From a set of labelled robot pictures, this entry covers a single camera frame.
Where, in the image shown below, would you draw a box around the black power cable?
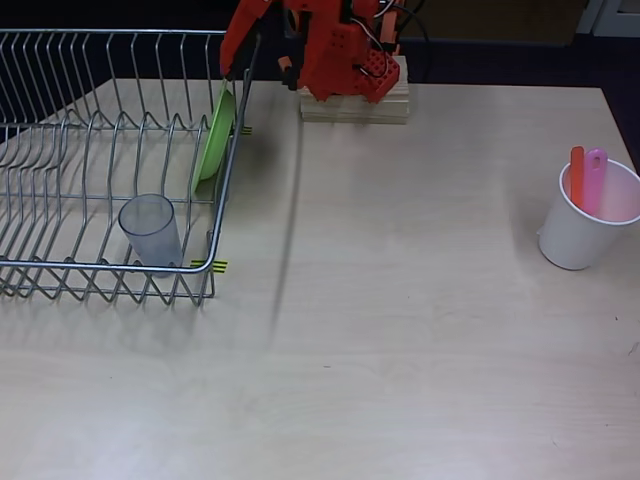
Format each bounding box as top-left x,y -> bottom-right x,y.
399,0 -> 432,85

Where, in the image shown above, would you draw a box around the metal wire dish rack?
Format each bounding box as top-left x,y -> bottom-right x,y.
0,28 -> 264,309

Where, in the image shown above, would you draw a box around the wooden base block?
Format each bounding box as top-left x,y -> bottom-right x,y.
299,54 -> 411,126

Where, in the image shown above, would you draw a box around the white paper cup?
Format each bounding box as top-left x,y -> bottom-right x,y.
537,159 -> 640,271

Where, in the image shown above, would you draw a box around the translucent plastic cup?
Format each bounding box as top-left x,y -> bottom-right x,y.
118,193 -> 184,279

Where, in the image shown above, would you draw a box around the pink utensil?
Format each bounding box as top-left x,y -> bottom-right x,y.
583,148 -> 609,217

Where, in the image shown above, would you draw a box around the orange plastic knife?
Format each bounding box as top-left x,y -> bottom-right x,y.
570,145 -> 586,209

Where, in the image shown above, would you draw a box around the green plastic plate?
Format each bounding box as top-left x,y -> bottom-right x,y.
191,77 -> 237,195

